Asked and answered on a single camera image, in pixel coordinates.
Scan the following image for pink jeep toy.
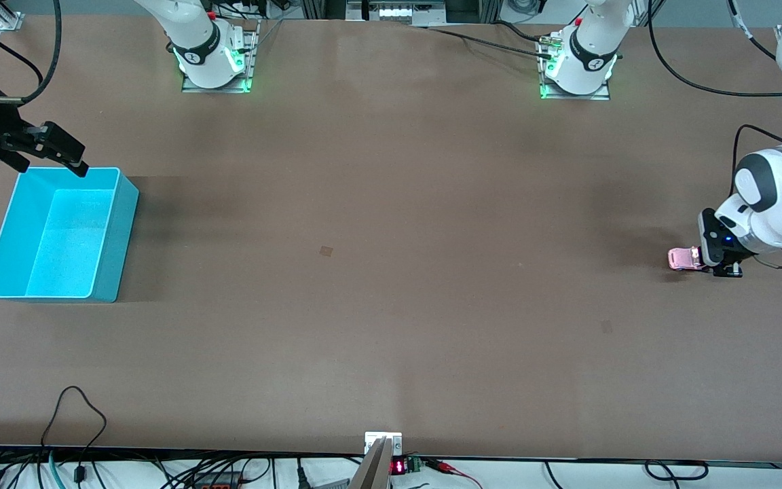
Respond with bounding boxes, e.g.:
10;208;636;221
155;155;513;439
667;246;708;272

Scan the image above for cyan plastic bin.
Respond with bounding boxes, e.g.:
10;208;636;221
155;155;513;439
0;166;140;304

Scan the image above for aluminium extrusion corner piece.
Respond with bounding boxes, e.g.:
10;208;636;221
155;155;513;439
0;0;25;32

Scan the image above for red black clip leads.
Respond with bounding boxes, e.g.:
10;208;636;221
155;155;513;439
424;458;484;489

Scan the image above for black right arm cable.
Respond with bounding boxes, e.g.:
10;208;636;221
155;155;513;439
0;0;63;106

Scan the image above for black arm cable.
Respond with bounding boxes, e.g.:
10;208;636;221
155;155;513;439
0;0;63;106
648;0;782;270

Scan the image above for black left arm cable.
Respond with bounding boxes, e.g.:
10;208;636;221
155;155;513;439
648;0;782;270

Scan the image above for black coiled cable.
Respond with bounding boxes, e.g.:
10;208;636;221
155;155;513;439
644;460;709;482

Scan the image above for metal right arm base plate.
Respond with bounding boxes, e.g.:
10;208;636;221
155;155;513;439
181;19;261;94

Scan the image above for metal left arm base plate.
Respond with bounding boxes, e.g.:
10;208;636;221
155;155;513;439
538;31;612;101

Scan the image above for thin black table cable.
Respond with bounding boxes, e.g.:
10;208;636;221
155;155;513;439
491;19;553;43

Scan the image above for thick black table cable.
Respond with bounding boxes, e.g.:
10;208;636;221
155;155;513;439
425;26;555;60

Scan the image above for black looped cable with ferrite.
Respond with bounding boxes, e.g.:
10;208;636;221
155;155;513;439
40;386;108;483

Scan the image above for aluminium frame rack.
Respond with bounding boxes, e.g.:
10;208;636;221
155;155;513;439
299;0;504;26

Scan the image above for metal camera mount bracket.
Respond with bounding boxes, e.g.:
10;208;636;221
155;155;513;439
349;431;403;489

